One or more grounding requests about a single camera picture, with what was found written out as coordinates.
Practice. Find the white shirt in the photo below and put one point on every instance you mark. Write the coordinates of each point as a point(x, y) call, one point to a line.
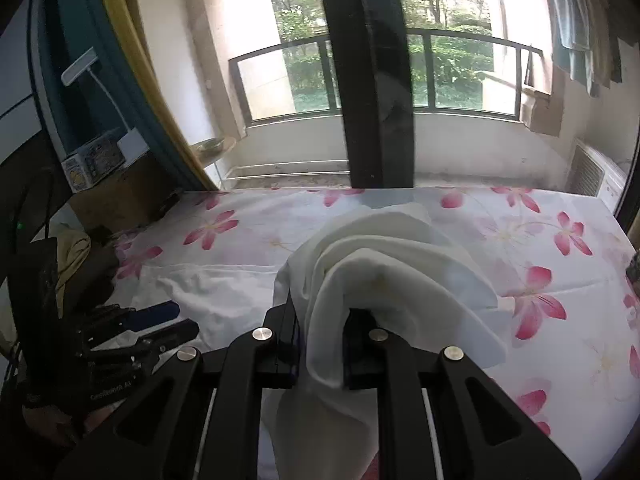
point(400, 270)

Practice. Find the beige hanging garment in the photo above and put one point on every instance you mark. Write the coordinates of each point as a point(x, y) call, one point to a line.
point(597, 45)

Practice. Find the small printed box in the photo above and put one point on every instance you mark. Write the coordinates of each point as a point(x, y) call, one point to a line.
point(92, 160)

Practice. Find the small round balcony table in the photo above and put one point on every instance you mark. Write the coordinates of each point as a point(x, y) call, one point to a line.
point(212, 147)

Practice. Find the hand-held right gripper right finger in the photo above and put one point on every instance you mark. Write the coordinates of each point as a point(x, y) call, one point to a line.
point(357, 350)

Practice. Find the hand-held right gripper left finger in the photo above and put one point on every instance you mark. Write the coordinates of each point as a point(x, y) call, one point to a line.
point(285, 345)

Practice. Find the small dark figurine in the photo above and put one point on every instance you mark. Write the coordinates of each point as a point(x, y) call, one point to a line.
point(634, 267)

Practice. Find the white air conditioner unit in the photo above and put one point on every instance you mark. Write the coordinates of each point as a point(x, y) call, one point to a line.
point(592, 172)

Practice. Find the person's left hand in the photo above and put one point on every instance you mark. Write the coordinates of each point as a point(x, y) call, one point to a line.
point(55, 422)

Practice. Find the yellow cloth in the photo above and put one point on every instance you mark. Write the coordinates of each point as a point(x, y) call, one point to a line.
point(75, 265)

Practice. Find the floral bed sheet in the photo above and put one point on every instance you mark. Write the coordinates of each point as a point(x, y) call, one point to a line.
point(550, 310)

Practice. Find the balcony cardboard box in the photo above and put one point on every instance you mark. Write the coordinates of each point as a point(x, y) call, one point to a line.
point(542, 112)

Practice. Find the yellow curtain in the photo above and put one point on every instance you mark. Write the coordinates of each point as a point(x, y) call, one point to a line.
point(127, 20)

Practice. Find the black sliding door frame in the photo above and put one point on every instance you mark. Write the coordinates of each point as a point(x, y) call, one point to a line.
point(370, 85)

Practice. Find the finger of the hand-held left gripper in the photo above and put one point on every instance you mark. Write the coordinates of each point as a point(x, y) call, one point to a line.
point(155, 312)
point(172, 335)

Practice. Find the dark hanging garment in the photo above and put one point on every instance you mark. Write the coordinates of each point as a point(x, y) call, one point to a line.
point(615, 55)

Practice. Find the brown cardboard box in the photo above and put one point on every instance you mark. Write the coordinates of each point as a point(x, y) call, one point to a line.
point(125, 195)

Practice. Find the white desk lamp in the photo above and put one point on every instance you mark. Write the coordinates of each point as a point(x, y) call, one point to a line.
point(80, 66)

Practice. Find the light blue hanging garment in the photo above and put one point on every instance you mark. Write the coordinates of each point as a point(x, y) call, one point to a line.
point(567, 20)

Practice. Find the dark bag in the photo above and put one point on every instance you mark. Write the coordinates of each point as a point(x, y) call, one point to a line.
point(70, 285)

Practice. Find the glass balcony railing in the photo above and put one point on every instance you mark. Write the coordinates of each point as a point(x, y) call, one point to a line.
point(450, 75)

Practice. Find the blue curtain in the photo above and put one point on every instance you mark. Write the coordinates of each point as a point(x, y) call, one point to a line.
point(75, 10)

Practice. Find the dark monitor screen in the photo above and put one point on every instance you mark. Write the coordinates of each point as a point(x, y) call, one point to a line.
point(25, 185)

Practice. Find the small black device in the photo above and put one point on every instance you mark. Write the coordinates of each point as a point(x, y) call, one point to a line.
point(170, 202)

